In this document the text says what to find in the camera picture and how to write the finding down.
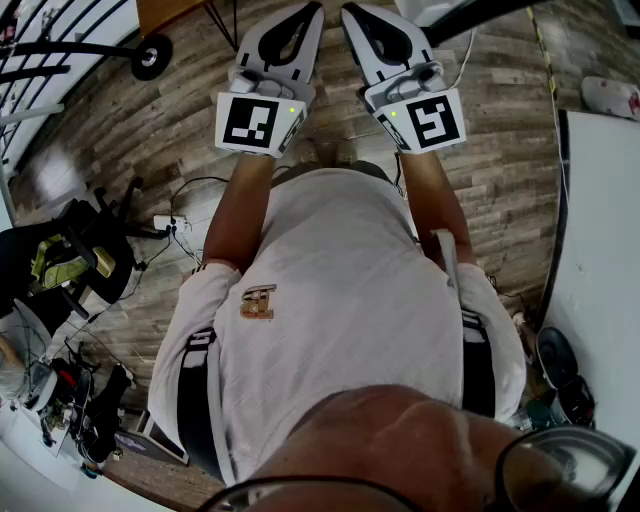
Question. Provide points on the person's left forearm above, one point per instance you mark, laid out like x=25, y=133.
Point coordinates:
x=240, y=210

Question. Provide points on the white table with black edge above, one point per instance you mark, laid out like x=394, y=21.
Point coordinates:
x=605, y=225

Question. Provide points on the grey box with purple top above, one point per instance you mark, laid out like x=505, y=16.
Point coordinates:
x=150, y=440

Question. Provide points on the wooden table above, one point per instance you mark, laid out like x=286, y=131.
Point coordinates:
x=165, y=12

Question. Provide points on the black-framed glasses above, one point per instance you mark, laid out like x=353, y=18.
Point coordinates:
x=565, y=460

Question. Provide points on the black round device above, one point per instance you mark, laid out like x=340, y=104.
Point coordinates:
x=555, y=357

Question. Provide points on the person's face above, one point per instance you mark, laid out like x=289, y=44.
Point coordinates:
x=400, y=450

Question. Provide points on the black red equipment pile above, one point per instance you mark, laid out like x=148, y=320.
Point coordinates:
x=100, y=410

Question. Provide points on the person's right forearm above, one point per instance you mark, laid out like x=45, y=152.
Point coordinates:
x=430, y=200

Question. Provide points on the yellow green vest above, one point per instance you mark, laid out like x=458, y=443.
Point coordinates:
x=60, y=265

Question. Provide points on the yellow black striped floor tape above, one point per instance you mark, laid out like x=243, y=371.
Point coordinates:
x=542, y=42

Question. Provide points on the black office chair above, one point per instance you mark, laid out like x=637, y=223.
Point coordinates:
x=110, y=235

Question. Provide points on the black metal railing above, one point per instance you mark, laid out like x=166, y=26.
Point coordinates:
x=50, y=50

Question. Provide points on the person's right brown shoe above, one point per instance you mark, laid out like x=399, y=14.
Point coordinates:
x=345, y=152

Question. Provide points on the person's brown shoe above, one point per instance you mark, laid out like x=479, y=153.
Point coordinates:
x=307, y=150
x=345, y=152

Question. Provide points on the person's left brown shoe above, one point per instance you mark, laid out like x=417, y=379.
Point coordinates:
x=307, y=150

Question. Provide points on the black bag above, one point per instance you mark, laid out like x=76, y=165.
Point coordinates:
x=577, y=400

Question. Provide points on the white t-shirt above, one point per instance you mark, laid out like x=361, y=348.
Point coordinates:
x=340, y=300

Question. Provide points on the dark olive trousers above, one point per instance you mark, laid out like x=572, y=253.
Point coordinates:
x=372, y=167

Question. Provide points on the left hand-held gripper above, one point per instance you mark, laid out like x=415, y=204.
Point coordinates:
x=247, y=125

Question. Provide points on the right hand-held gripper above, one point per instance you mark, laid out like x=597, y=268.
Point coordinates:
x=432, y=122

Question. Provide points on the white power strip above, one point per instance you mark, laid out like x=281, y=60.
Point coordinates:
x=167, y=221

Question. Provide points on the white slipper with red mark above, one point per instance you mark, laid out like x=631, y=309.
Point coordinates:
x=610, y=97

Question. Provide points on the black wheel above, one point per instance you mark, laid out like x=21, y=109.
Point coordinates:
x=150, y=56

